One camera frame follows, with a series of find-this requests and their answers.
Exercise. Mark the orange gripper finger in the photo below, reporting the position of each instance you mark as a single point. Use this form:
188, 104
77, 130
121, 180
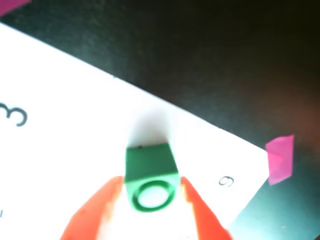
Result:
87, 217
207, 222

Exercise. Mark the green cube with round recess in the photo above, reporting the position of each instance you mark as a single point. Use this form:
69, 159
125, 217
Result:
150, 162

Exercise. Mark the white numbered grid paper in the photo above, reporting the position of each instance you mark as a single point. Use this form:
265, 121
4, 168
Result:
62, 150

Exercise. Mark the pink tape piece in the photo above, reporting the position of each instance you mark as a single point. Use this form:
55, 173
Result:
10, 6
280, 160

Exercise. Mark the dark foam mat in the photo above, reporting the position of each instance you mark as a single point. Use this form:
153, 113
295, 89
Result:
225, 62

